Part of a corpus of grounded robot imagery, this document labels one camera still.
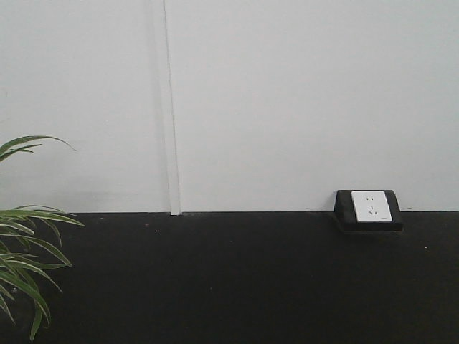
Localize white wall cable duct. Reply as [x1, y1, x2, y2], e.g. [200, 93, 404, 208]
[162, 1, 181, 216]

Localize green potted plant leaves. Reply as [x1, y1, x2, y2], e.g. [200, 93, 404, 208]
[0, 135, 85, 341]

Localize white power socket plate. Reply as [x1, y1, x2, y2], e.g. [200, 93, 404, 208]
[351, 191, 392, 223]

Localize black socket housing box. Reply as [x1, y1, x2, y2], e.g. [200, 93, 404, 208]
[333, 190, 404, 234]

